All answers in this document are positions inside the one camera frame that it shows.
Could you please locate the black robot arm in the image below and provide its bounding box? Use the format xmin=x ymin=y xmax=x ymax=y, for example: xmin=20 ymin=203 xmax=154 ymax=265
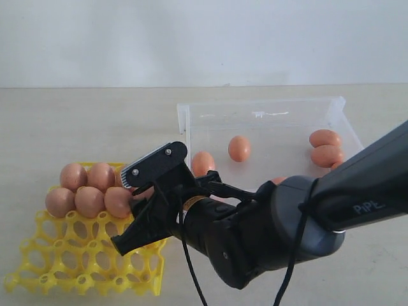
xmin=111 ymin=124 xmax=407 ymax=289

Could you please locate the clear plastic bin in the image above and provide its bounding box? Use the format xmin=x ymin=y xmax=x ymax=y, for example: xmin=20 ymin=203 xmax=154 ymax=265
xmin=177 ymin=97 xmax=363 ymax=191

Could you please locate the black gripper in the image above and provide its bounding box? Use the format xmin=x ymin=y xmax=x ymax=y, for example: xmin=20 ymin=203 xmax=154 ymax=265
xmin=110 ymin=161 xmax=224 ymax=256

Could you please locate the black cable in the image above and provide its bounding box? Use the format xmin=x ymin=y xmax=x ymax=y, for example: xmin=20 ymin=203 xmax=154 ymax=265
xmin=152 ymin=178 xmax=319 ymax=306

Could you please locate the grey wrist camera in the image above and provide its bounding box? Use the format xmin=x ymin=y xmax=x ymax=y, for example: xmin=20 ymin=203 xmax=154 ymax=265
xmin=120 ymin=141 xmax=187 ymax=189

